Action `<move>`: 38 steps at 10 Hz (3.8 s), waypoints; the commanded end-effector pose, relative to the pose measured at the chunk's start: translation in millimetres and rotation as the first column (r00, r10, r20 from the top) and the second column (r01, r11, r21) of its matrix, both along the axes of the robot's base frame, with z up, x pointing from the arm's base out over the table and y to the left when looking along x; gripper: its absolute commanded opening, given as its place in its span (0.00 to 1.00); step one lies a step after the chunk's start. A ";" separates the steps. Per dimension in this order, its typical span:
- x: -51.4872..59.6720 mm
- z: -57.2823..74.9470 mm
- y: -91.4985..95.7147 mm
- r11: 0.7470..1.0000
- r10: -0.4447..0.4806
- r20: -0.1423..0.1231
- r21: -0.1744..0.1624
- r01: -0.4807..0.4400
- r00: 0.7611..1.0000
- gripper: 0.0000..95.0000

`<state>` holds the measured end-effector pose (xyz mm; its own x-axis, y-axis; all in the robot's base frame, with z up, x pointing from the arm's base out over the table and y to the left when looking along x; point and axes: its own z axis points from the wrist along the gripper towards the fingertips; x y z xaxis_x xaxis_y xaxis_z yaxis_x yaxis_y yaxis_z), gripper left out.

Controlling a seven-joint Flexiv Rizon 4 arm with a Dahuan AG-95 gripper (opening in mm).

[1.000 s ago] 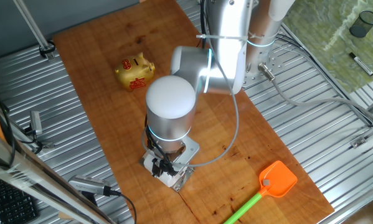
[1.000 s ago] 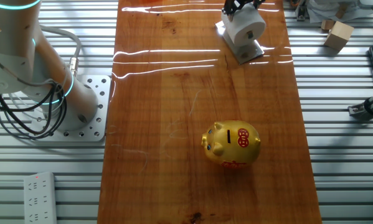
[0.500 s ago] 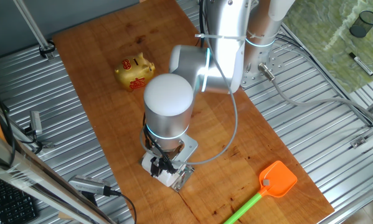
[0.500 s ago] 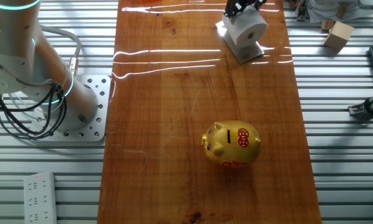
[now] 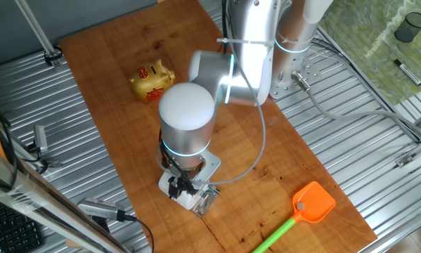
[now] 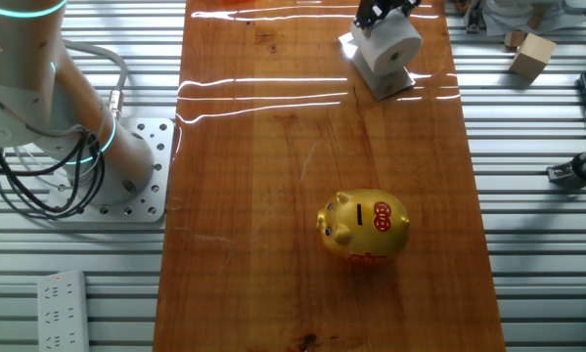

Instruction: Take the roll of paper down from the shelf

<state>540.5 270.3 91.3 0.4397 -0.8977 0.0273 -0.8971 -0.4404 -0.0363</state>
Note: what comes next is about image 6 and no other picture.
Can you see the white paper roll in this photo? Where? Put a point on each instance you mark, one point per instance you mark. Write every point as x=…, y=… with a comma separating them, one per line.
x=385, y=46

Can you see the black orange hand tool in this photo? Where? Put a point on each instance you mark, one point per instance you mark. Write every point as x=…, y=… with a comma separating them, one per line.
x=472, y=19

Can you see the tan wooden piece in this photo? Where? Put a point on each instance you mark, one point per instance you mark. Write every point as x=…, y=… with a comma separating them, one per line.
x=536, y=18

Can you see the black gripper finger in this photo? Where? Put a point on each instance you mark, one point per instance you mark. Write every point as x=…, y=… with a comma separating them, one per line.
x=368, y=14
x=410, y=6

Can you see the black clamp tool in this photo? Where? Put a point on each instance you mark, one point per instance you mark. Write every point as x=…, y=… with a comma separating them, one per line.
x=578, y=168

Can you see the metal roll holder shelf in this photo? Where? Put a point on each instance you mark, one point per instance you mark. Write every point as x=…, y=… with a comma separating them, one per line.
x=388, y=88

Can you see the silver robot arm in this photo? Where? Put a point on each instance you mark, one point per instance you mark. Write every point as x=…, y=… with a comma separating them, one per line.
x=126, y=156

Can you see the large wooden block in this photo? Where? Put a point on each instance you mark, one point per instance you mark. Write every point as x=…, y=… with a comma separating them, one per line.
x=532, y=56

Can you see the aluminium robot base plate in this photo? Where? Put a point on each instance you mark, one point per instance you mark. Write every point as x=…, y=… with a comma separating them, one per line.
x=146, y=205

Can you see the gold piggy bank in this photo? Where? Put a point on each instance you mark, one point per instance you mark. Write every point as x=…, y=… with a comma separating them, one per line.
x=361, y=234

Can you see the small wooden block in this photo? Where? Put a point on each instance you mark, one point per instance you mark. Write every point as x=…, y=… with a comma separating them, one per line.
x=515, y=39

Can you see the grey cloth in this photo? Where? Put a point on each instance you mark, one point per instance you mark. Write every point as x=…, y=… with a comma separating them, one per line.
x=508, y=14

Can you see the white power strip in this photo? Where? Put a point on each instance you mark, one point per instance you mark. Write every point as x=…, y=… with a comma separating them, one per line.
x=62, y=313

